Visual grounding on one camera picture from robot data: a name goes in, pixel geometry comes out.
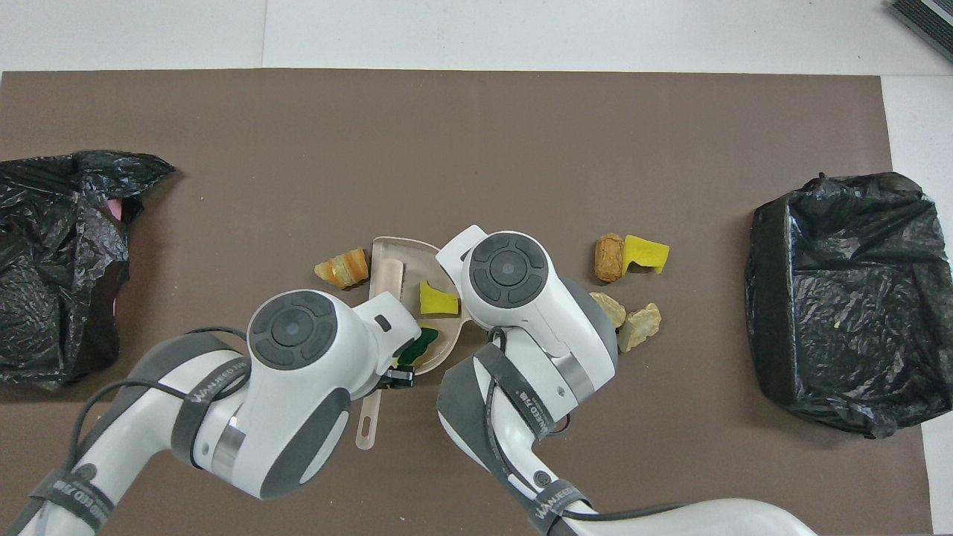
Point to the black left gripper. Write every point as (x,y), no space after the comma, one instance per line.
(400,377)

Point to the green and yellow sponge scrap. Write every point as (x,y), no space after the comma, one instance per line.
(417,348)

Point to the beige hand brush black bristles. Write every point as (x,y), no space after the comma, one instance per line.
(368,424)

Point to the yellow sponge wedge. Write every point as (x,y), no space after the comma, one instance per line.
(438,299)

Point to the beige plastic dustpan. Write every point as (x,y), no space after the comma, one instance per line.
(428,262)

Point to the orange striped beige sponge scrap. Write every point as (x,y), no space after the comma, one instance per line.
(342,269)

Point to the beige crumbly sponge scrap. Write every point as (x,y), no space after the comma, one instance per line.
(612,309)

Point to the brown sponge scrap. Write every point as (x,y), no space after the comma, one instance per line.
(609,258)

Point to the pale grey-beige sponge scrap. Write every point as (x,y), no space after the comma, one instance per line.
(639,327)

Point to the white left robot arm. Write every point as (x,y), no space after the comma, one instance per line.
(298,372)

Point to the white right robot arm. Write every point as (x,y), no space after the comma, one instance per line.
(521,298)

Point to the pink bin with black bag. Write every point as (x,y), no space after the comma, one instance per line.
(52,283)

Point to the rectangular bin with black bag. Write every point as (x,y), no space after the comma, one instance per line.
(834,313)

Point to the brown table mat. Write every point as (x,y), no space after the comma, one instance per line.
(476,97)

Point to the dark ribbed vent panel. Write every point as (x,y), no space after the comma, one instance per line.
(927,26)

